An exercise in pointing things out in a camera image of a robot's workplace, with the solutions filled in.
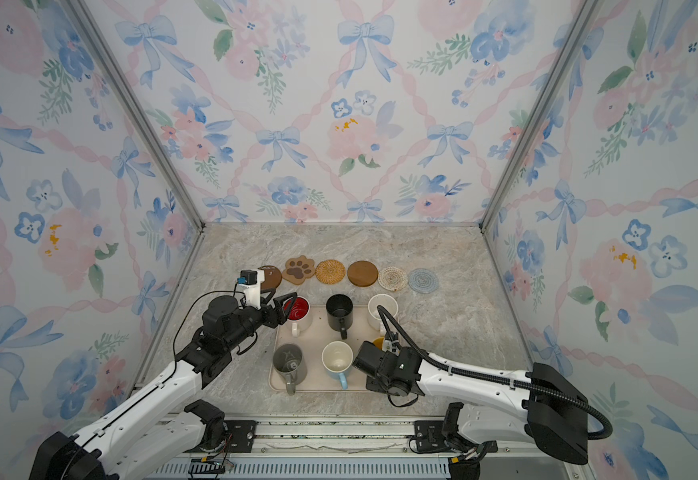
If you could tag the aluminium frame post left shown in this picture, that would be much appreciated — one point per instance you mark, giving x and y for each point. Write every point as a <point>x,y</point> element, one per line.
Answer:
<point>83,20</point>

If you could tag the woven rattan round coaster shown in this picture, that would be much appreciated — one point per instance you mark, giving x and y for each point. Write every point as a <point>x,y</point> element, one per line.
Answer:
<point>330,272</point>

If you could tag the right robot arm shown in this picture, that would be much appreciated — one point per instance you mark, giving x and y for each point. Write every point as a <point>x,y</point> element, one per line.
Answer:
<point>488,406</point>

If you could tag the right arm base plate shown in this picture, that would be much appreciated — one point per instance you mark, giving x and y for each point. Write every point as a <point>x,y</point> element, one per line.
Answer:
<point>437,436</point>

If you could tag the yellow mug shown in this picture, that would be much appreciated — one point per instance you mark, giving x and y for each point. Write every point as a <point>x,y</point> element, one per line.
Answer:
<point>378,343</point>

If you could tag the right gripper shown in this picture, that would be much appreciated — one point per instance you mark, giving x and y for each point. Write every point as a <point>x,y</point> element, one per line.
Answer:
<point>370,385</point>

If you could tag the cork paw print coaster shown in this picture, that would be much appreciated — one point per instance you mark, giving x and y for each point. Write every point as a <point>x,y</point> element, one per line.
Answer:
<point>298,269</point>

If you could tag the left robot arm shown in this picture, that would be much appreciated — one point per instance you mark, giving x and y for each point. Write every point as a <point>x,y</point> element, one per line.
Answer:
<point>164,418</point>

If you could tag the aluminium frame post right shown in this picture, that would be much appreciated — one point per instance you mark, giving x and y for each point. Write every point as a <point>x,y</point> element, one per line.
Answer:
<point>575,37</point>

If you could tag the white mug red inside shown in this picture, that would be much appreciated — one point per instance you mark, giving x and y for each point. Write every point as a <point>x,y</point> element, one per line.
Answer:
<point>299,315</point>

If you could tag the black mug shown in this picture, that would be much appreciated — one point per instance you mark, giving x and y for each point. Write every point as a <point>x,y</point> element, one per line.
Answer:
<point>339,309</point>

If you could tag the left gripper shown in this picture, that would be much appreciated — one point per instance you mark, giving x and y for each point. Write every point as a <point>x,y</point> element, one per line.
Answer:
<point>279,315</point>

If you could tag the grey glass mug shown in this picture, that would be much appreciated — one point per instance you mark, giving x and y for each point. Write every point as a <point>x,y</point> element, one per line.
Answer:
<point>289,363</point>

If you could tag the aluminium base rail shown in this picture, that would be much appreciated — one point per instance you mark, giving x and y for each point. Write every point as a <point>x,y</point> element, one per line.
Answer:
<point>353,447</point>

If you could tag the plain round wooden coaster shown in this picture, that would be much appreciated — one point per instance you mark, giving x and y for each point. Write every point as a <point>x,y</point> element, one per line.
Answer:
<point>362,273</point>

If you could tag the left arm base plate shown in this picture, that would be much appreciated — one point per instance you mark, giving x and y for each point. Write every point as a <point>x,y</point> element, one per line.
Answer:
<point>241,435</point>

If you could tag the grey woven round coaster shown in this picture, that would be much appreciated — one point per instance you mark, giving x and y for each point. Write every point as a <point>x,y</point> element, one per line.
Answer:
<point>424,281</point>

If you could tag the beige serving tray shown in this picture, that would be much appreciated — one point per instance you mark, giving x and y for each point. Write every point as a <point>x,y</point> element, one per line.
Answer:
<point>317,336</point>

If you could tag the aluminium frame post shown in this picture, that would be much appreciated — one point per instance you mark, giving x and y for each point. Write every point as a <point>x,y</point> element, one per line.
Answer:
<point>575,37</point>
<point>83,20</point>

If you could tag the dark glossy wooden round coaster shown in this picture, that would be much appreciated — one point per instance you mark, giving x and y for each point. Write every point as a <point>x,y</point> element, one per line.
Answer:
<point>272,277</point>

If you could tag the white mug blue handle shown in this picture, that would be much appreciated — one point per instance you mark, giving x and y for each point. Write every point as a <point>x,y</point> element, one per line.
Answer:
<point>337,358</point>

